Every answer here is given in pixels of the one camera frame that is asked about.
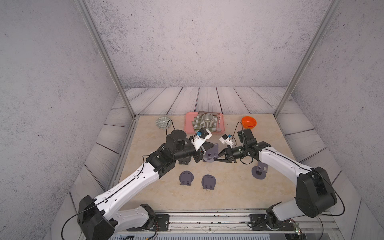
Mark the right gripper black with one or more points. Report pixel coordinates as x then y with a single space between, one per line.
228 155

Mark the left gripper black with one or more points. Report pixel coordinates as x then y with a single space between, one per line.
200 152

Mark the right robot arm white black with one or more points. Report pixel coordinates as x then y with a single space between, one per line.
314 191

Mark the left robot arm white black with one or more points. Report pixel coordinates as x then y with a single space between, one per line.
101 217

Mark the metal spoon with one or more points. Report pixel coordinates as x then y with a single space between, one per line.
218 127

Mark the green checkered cloth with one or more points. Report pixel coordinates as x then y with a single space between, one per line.
197 124

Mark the striped ceramic cup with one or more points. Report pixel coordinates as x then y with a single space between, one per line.
208 120

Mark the pink tray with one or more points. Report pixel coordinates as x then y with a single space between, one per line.
189 117

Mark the orange bowl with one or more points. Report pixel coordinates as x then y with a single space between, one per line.
248 122

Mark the brown wooden spoon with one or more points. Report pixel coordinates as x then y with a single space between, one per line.
212 113

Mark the green patterned dish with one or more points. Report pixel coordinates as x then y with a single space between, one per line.
163 122

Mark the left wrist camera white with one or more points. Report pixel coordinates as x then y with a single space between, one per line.
200 137

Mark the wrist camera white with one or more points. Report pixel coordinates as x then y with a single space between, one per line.
226 140
200 137

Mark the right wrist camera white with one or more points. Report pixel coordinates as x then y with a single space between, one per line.
226 140

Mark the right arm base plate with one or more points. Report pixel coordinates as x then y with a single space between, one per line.
264 222

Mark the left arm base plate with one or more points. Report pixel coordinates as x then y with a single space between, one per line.
159 223

